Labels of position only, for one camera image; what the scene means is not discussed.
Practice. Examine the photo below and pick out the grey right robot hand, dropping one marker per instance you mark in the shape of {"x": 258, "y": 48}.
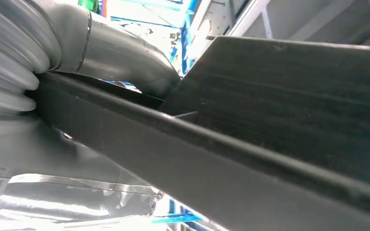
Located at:
{"x": 44, "y": 159}

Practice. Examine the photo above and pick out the blue metal crate rack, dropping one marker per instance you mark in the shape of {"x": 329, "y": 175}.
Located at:
{"x": 185, "y": 47}

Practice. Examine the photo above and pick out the grey metal frame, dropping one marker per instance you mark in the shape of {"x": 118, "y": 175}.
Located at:
{"x": 300, "y": 19}

